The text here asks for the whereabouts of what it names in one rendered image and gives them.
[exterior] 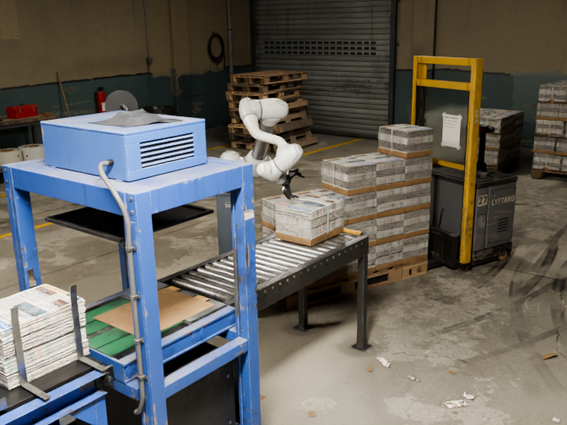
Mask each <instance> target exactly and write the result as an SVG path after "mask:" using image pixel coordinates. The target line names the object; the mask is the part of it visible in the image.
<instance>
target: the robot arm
mask: <svg viewBox="0 0 567 425"><path fill-rule="evenodd" d="M239 113H240V118H241V120H242V121H243V123H244V125H245V126H246V128H247V130H248V131H249V133H250V134H251V135H252V136H253V137H254V138H255V139H256V141H255V143H254V147H253V149H252V150H251V151H250V152H249V153H248V154H247V155H246V156H245V157H240V155H239V154H238V153H237V152H235V151H227V152H224V153H223V154H222V155H221V157H220V158H221V159H229V160H234V161H240V162H243V163H244V162H246V163H251V164H253V178H254V177H261V178H262V179H264V180H265V181H268V182H272V183H275V184H278V185H281V186H283V189H281V191H282V192H283V193H284V195H285V196H286V198H287V199H289V200H291V198H298V197H297V196H295V195H292V193H291V190H290V182H291V179H293V177H294V176H296V175H298V176H299V177H301V178H305V177H304V176H303V175H301V173H300V172H299V169H291V170H289V169H290V168H292V167H293V166H294V165H295V164H296V163H298V162H299V160H300V159H301V157H302V155H303V150H302V148H301V146H300V145H298V144H291V145H290V144H287V143H286V141H285V140H284V139H282V138H281V137H278V136H275V135H273V128H274V126H275V125H276V124H277V123H278V122H279V121H280V120H281V119H283V118H284V117H286V116H287V114H288V113H289V108H288V105H287V103H286V102H284V101H283V100H279V99H262V100H252V99H249V98H244V99H242V100H241V101H240V105H239ZM258 121H260V124H259V123H258ZM269 143H271V144H275V145H277V146H278V149H277V154H276V157H275V158H274V159H272V158H271V157H270V156H268V154H267V149H268V146H269ZM285 171H287V174H285ZM292 172H294V173H293V174H291V175H289V174H290V173H292ZM285 188H286V190H285Z"/></svg>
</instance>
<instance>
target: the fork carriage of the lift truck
mask: <svg viewBox="0 0 567 425"><path fill-rule="evenodd" d="M428 234H429V240H428V252H427V253H428V258H430V259H432V258H435V259H437V260H440V261H441V263H442V264H444V265H447V266H449V267H452V268H453V267H454V266H455V267H456V258H457V244H458V235H457V234H453V233H451V232H448V231H445V230H443V229H439V228H436V227H434V226H431V225H429V232H428Z"/></svg>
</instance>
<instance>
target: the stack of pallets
mask: <svg viewBox="0 0 567 425"><path fill-rule="evenodd" d="M293 74H298V76H299V78H296V79H291V78H293ZM278 76H279V77H280V78H277V77H278ZM240 78H245V80H240ZM304 79H307V72H306V71H302V72H297V71H282V70H270V71H262V72H254V73H238V74H230V83H227V86H228V92H225V94H226V100H228V103H229V116H231V120H232V122H231V124H229V125H228V128H229V141H231V148H241V147H244V146H246V150H252V149H253V147H254V143H255V141H256V139H255V138H254V137H253V136H252V135H251V134H250V133H249V131H248V130H247V128H246V126H245V125H244V123H243V121H240V119H241V118H240V113H239V106H238V105H237V103H240V101H241V100H242V99H244V98H249V99H252V100H262V99H279V100H283V101H284V102H286V103H288V100H289V99H294V102H296V101H301V100H303V95H300V88H302V80H304ZM290 82H293V83H294V87H288V83H290ZM272 84H277V86H272ZM236 86H242V89H237V88H236ZM288 90H291V94H284V91H288ZM236 95H241V96H240V97H235V96H236ZM289 103H291V102H289ZM237 128H240V129H237ZM238 136H240V137H238ZM240 144H241V145H240ZM272 145H273V144H271V143H269V146H268V149H267V151H268V152H270V151H273V148H271V146H272Z"/></svg>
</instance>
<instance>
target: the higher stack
mask: <svg viewBox="0 0 567 425"><path fill-rule="evenodd" d="M433 130H434V129H433V128H429V127H424V126H415V125H410V124H396V125H389V126H379V135H378V138H379V139H378V141H379V142H378V144H379V146H378V147H379V148H385V149H390V150H391V151H392V150H393V151H398V152H401V153H416V152H422V151H427V150H432V148H433V141H432V137H433ZM387 155H390V154H387ZM390 156H392V157H396V158H400V159H404V160H406V161H405V162H406V163H405V171H404V172H405V173H404V174H405V175H404V180H405V181H408V180H416V179H422V178H427V177H431V174H432V173H431V172H432V171H431V169H432V156H429V155H427V156H421V157H416V158H410V159H405V158H401V157H397V156H393V155H390ZM403 195H404V196H403V200H404V202H405V203H404V204H405V205H404V207H405V208H406V207H412V206H417V205H422V204H426V203H430V183H429V182H425V183H421V184H416V185H411V186H404V194H403ZM403 214H404V216H403V218H404V220H403V233H404V234H407V233H411V232H415V231H419V230H422V229H428V228H429V215H430V214H429V208H425V209H420V210H416V211H411V212H403ZM428 240H429V234H421V235H417V236H413V237H409V238H406V239H402V259H403V260H404V259H407V258H411V257H415V256H421V255H424V254H428V253H427V252H428ZM427 263H428V259H427V258H425V259H422V260H418V261H413V262H409V263H406V264H401V266H402V280H404V279H407V278H410V277H416V276H419V275H423V274H426V273H427Z"/></svg>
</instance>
